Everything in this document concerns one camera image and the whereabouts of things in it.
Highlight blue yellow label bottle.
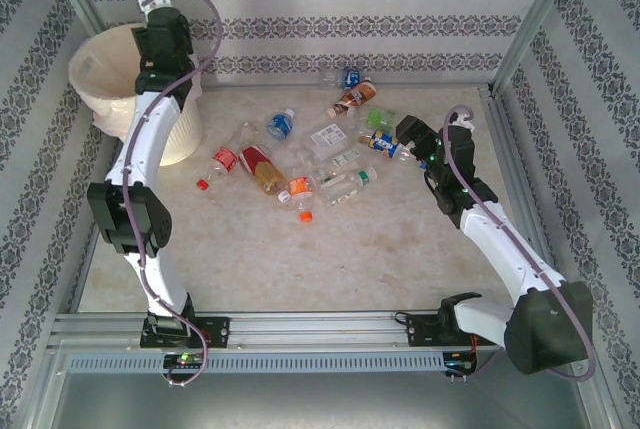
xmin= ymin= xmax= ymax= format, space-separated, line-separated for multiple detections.
xmin=355 ymin=128 xmax=424 ymax=169

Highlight green label plastic bottle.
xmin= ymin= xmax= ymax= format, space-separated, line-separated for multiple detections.
xmin=364 ymin=106 xmax=401 ymax=131

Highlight brown label bottle white cap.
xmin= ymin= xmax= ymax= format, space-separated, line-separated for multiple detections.
xmin=325 ymin=79 xmax=379 ymax=118

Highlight clear bottle green white cap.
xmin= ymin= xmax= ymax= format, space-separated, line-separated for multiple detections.
xmin=327 ymin=166 xmax=379 ymax=208

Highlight small bottle green white label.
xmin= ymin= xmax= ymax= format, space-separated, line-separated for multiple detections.
xmin=319 ymin=147 xmax=364 ymax=173

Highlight rectangular clear bottle white label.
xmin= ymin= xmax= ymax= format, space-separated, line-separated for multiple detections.
xmin=298 ymin=121 xmax=359 ymax=163

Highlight small clear bottle white cap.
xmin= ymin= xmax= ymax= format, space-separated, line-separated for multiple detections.
xmin=294 ymin=147 xmax=324 ymax=170

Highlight red label bottle red cap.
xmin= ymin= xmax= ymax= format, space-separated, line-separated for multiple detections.
xmin=195 ymin=121 xmax=254 ymax=193

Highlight orange label bottle orange cap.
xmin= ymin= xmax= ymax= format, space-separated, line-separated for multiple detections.
xmin=284 ymin=174 xmax=317 ymax=224

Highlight blue label bottle white cap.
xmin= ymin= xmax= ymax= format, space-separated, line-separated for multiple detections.
xmin=266 ymin=107 xmax=297 ymax=143

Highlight red gold label bottle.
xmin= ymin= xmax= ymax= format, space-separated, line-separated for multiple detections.
xmin=237 ymin=143 xmax=292 ymax=204

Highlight cream plastic waste bin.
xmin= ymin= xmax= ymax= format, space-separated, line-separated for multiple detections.
xmin=67 ymin=22 xmax=204 ymax=168

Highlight translucent plastic bin liner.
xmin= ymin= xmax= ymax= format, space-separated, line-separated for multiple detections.
xmin=92 ymin=73 xmax=204 ymax=136

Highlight clear bottle blue label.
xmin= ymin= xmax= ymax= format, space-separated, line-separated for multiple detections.
xmin=319 ymin=67 xmax=362 ymax=91

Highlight right controller board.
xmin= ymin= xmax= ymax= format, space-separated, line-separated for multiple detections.
xmin=443 ymin=351 xmax=480 ymax=378

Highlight controller board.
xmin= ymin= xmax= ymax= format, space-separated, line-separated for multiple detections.
xmin=162 ymin=352 xmax=207 ymax=370
xmin=443 ymin=351 xmax=480 ymax=378

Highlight grey metal front panel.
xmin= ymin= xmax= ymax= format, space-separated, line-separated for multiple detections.
xmin=49 ymin=371 xmax=594 ymax=429

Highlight left controller board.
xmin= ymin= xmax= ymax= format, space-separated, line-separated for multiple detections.
xmin=162 ymin=352 xmax=207 ymax=370

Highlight aluminium back rail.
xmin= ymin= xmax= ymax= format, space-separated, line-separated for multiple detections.
xmin=199 ymin=81 xmax=496 ymax=94

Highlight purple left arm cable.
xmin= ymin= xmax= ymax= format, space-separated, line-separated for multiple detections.
xmin=122 ymin=0 xmax=225 ymax=390

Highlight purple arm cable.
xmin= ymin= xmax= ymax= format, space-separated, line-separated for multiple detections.
xmin=443 ymin=106 xmax=599 ymax=383
xmin=122 ymin=0 xmax=225 ymax=390

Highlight aluminium side rail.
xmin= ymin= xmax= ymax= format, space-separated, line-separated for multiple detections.
xmin=67 ymin=138 xmax=124 ymax=314
xmin=477 ymin=86 xmax=571 ymax=310

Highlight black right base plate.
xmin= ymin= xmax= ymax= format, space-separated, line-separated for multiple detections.
xmin=403 ymin=313 xmax=499 ymax=349

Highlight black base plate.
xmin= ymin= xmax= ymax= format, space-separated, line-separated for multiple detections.
xmin=403 ymin=313 xmax=499 ymax=349
xmin=139 ymin=316 xmax=232 ymax=350

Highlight aluminium front rail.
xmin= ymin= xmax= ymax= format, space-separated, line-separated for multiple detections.
xmin=48 ymin=312 xmax=587 ymax=351

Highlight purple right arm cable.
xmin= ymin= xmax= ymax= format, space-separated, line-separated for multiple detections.
xmin=443 ymin=106 xmax=599 ymax=383

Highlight grey slotted cable duct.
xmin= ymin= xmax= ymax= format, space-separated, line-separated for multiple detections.
xmin=66 ymin=351 xmax=447 ymax=374

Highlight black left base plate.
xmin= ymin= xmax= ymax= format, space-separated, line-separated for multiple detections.
xmin=139 ymin=316 xmax=232 ymax=350

